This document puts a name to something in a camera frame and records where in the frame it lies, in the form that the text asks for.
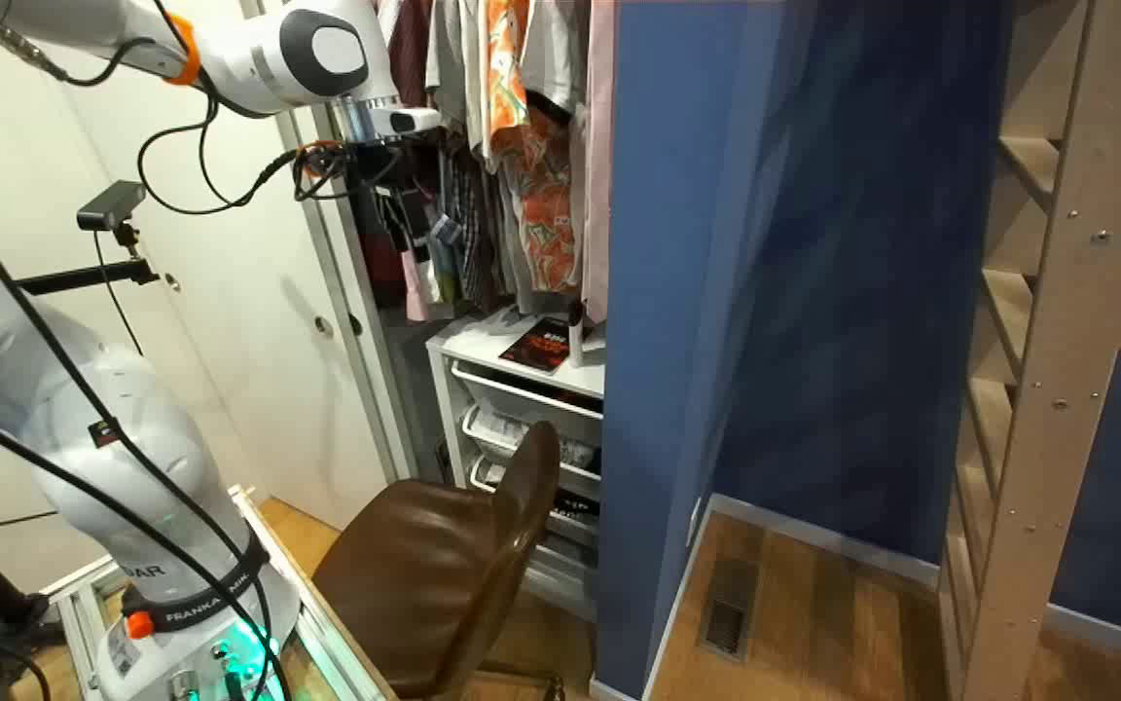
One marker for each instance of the orange floral shirt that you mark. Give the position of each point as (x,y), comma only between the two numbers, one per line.
(541,196)

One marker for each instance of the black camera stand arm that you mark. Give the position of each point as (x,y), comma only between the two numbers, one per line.
(79,279)

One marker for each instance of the white robot mount table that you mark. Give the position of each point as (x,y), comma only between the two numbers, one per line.
(327,624)

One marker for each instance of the white dotted shirt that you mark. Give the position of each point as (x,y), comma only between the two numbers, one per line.
(457,65)

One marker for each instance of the red and black booklet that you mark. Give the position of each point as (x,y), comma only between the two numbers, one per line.
(538,349)

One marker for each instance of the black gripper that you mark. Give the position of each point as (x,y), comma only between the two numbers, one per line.
(390,161)

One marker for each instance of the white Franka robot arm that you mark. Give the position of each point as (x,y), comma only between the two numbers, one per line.
(132,453)

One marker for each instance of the dark plaid shirt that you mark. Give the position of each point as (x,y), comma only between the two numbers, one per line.
(464,248)

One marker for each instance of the white closet door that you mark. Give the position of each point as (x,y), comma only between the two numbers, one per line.
(263,363)

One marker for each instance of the white drawer unit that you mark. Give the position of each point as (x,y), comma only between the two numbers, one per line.
(521,389)

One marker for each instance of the brown wooden chair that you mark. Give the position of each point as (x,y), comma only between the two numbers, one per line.
(419,571)

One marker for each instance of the large pink shirt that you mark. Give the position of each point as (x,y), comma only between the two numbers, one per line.
(412,291)

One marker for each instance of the dark floor vent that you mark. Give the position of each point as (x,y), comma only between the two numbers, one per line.
(730,608)

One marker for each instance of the dark red shirt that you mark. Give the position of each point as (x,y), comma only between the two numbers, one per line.
(405,53)

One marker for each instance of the wooden ladder frame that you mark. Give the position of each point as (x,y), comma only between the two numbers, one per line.
(1079,325)

